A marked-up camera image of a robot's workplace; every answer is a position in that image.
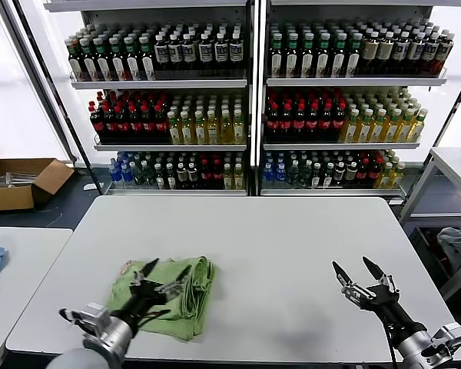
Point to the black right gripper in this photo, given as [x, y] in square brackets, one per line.
[388, 307]

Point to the pale blue cloth pile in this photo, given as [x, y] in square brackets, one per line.
[455, 242]

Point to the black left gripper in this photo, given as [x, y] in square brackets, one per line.
[144, 298]

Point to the dark bottle white cap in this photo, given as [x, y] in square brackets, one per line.
[205, 53]
[181, 177]
[413, 52]
[161, 54]
[235, 52]
[188, 53]
[327, 177]
[428, 52]
[221, 52]
[174, 54]
[170, 178]
[339, 175]
[160, 178]
[398, 52]
[442, 52]
[350, 175]
[192, 177]
[316, 177]

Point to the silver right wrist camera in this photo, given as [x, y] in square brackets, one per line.
[451, 334]

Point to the dark bottle green cap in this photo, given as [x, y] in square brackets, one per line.
[147, 65]
[307, 61]
[75, 65]
[322, 61]
[352, 61]
[88, 65]
[276, 61]
[132, 65]
[291, 61]
[103, 65]
[118, 65]
[338, 61]

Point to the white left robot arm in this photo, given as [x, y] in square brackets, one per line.
[111, 338]

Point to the grey metal shelving unit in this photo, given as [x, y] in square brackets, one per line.
[349, 82]
[157, 84]

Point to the grey metal side table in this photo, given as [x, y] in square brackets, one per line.
[453, 157]

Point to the red cap cola bottle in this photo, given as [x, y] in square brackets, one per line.
[362, 175]
[204, 177]
[272, 125]
[122, 127]
[97, 127]
[109, 127]
[216, 177]
[148, 127]
[299, 125]
[312, 125]
[325, 125]
[286, 125]
[161, 127]
[373, 175]
[338, 125]
[135, 127]

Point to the dark bottle beige label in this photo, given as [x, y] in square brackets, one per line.
[369, 52]
[384, 52]

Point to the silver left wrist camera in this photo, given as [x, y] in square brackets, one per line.
[94, 315]

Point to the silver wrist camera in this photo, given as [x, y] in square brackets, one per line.
[451, 334]
[94, 315]

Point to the blue drink bottle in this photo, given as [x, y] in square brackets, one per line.
[114, 175]
[279, 175]
[127, 175]
[267, 175]

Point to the brown cardboard box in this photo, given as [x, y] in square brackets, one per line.
[7, 198]

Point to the black slanted pole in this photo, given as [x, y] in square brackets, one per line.
[39, 57]
[448, 115]

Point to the grey metal rods bundle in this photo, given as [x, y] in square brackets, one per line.
[21, 180]

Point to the dark green drink bottle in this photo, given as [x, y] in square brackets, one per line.
[150, 177]
[292, 177]
[139, 177]
[304, 177]

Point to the white paper scrap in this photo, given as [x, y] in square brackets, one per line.
[88, 187]

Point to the light green t-shirt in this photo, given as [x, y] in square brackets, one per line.
[199, 292]

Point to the yellow juice bottle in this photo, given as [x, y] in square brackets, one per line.
[363, 130]
[238, 132]
[199, 132]
[186, 132]
[390, 130]
[396, 176]
[227, 178]
[403, 130]
[213, 132]
[173, 132]
[376, 130]
[238, 178]
[416, 128]
[385, 177]
[226, 132]
[349, 130]

